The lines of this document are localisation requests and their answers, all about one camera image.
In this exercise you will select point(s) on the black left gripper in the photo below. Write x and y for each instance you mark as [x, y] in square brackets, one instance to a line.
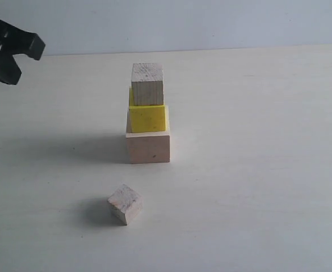
[15, 41]

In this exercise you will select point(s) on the medium wooden cube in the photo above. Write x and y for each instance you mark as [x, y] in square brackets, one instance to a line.
[147, 84]

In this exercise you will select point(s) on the yellow cube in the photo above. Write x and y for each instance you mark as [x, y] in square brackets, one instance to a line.
[148, 118]

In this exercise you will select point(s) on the large pale wooden cube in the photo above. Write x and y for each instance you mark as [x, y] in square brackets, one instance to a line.
[149, 147]

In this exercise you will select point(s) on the small wooden cube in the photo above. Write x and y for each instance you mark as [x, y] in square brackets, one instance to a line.
[125, 204]

